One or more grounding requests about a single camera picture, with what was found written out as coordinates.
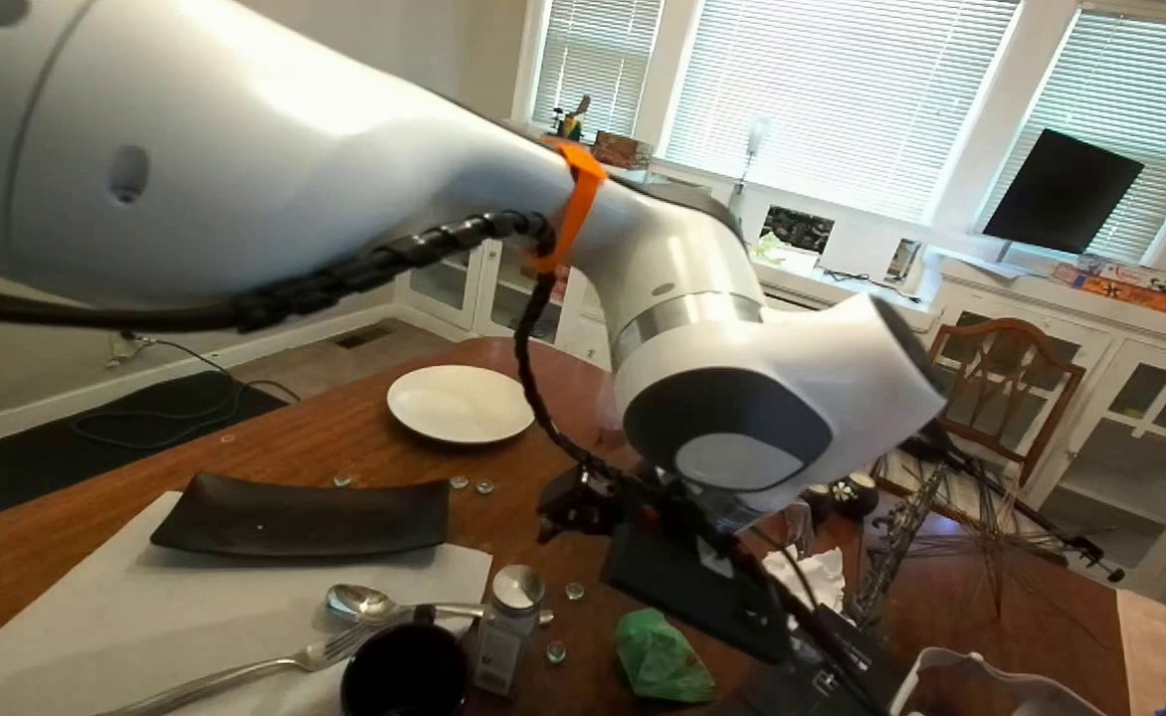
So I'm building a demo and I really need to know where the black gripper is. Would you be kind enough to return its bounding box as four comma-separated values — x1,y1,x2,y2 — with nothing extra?
534,463,798,670

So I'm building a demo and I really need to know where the green wrapper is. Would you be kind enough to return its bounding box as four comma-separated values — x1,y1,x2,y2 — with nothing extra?
608,606,720,709

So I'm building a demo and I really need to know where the black mug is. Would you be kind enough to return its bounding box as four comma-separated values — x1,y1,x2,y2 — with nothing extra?
333,621,473,716

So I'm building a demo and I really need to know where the white plate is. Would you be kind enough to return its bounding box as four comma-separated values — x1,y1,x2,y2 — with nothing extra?
383,361,542,450

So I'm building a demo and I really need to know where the glass shaker with white lid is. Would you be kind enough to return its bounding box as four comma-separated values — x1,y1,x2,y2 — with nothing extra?
460,563,554,701

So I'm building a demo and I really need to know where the white glass door cabinet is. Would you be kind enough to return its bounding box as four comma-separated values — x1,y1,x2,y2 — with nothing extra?
388,237,618,374

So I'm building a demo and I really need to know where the crumpled white tissue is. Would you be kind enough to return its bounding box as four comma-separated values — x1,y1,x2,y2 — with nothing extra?
760,539,850,618

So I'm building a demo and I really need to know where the silver spoon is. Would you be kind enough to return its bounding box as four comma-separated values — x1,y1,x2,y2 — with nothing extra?
318,581,493,634

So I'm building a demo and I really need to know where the floor vent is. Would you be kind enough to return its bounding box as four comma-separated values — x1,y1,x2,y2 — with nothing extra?
331,323,392,359

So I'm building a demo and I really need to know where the black cardboard box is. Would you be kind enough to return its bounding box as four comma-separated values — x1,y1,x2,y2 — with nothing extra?
723,634,910,716

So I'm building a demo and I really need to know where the metal tripod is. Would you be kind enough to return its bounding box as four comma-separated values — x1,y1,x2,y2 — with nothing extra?
855,430,1128,638

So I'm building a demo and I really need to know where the white box with dark print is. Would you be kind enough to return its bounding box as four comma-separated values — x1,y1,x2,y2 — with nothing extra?
750,201,842,259

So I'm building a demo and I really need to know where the small brown box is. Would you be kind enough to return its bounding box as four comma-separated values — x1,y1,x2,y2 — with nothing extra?
594,129,652,174

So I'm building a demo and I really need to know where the vase with feather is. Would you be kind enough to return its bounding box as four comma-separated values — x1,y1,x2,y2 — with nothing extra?
723,119,770,222

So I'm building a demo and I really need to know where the wooden chair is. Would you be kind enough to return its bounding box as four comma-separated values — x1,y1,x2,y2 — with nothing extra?
924,313,1089,490

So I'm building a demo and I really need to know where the narrow window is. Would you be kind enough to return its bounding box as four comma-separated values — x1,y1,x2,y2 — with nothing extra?
520,0,675,144

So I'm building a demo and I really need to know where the clear plastic container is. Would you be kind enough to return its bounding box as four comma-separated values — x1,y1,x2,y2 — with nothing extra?
888,646,1109,716

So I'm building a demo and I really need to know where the wide window with blinds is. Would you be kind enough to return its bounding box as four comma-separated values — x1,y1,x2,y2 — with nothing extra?
658,0,1021,230

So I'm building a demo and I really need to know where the black floor mat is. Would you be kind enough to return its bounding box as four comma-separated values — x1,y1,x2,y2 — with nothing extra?
0,365,294,539

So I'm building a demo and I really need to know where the white paper placemat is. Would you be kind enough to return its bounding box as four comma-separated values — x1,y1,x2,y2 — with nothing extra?
0,490,496,716

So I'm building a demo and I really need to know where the white shelf unit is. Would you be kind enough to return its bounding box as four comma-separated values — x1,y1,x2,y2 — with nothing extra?
929,272,1166,608

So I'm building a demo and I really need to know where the black monitor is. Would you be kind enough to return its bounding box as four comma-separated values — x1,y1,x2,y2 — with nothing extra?
977,124,1150,259

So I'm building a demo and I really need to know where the orange box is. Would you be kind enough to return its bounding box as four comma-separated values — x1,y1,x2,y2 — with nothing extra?
1073,259,1166,323

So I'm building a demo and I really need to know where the medium window with blinds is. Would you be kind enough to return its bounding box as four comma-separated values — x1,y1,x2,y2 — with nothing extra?
994,6,1166,272

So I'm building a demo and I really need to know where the orange strap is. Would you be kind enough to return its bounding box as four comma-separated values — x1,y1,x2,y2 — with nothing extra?
520,136,614,282

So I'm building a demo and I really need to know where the grey outlet cable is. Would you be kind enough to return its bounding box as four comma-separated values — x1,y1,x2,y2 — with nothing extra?
107,332,305,408

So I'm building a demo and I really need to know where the small photo frame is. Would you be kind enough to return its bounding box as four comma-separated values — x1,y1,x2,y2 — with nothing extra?
878,230,929,290

